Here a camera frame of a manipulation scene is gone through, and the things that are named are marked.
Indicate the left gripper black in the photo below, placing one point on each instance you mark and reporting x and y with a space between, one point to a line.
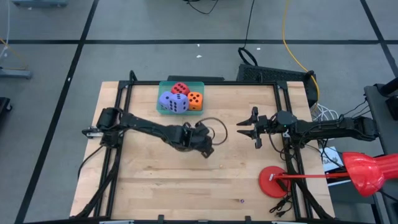
189 138

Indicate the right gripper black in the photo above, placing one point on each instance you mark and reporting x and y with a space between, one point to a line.
268 126

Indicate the orange foam die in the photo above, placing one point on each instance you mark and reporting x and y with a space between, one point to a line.
195 101

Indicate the purple foam die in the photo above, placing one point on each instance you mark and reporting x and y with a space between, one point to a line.
178 103
163 100

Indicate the red foam die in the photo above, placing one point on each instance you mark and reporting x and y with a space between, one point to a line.
180 88

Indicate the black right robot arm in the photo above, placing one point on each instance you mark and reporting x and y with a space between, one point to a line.
326 129

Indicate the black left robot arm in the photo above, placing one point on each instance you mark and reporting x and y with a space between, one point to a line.
146 127

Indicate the teal translucent plastic bin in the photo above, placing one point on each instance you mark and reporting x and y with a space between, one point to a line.
199 86

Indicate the black bar stand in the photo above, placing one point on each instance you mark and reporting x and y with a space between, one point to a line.
196 78

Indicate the white paper label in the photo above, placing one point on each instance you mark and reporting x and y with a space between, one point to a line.
332 158

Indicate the red desk lamp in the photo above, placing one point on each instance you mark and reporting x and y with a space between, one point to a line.
367 174

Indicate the black desk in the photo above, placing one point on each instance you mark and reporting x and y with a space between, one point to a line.
376 102

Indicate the black caster foot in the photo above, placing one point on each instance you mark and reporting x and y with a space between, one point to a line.
4 105

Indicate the grey metal base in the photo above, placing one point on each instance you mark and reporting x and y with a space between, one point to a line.
14 73

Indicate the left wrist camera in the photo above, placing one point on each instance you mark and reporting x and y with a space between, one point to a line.
202 130

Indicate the black aluminium table frame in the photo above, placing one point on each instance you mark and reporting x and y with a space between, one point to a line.
255 83

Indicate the black frame clip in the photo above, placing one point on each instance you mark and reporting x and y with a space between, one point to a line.
160 217
247 219

